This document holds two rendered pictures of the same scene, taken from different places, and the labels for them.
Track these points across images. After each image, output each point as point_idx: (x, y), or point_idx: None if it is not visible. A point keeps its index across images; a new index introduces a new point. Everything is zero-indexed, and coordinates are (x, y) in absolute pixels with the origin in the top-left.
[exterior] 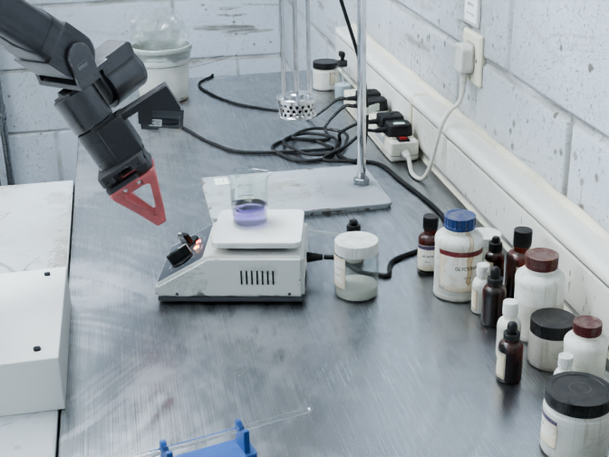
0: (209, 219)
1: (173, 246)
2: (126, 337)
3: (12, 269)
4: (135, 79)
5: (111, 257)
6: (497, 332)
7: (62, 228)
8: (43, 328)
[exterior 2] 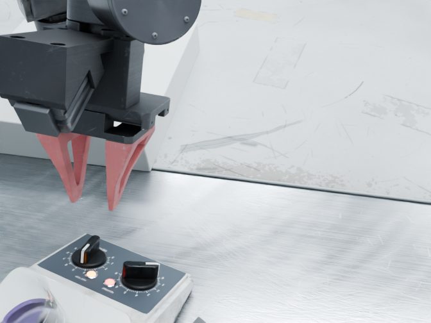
0: None
1: (182, 274)
2: (39, 204)
3: (262, 134)
4: (102, 9)
5: (254, 224)
6: None
7: (378, 187)
8: (2, 109)
